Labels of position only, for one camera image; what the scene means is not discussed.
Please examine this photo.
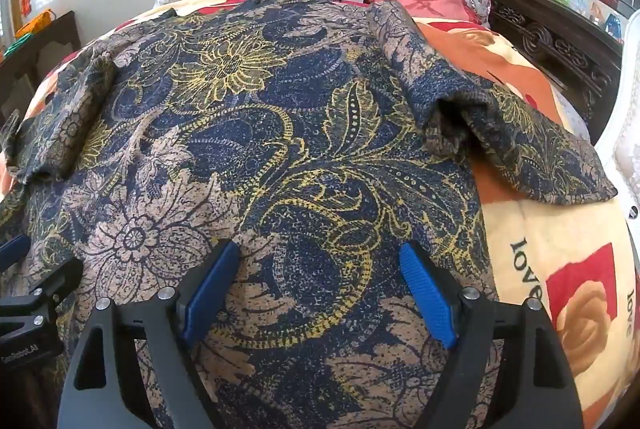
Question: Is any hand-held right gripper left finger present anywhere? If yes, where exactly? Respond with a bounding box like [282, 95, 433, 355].
[57, 240, 242, 429]

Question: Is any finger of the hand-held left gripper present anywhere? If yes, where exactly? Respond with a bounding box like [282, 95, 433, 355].
[29, 256, 84, 311]
[0, 233, 32, 270]

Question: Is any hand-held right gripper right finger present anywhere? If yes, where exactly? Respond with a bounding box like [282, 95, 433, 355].
[398, 241, 585, 429]

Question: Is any dark blue floral shirt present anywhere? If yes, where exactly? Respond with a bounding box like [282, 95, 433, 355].
[0, 0, 618, 429]

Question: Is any orange printed blanket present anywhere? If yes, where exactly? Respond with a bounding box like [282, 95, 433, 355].
[0, 0, 640, 429]

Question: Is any green cloth item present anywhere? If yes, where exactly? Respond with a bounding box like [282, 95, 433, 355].
[0, 36, 36, 60]

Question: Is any orange yellow bag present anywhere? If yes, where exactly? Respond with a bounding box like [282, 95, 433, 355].
[14, 8, 55, 41]

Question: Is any white upholstered chair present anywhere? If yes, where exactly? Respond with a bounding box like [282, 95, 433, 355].
[592, 9, 640, 210]

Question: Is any dark carved wooden headboard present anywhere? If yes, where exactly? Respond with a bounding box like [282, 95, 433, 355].
[475, 0, 626, 145]

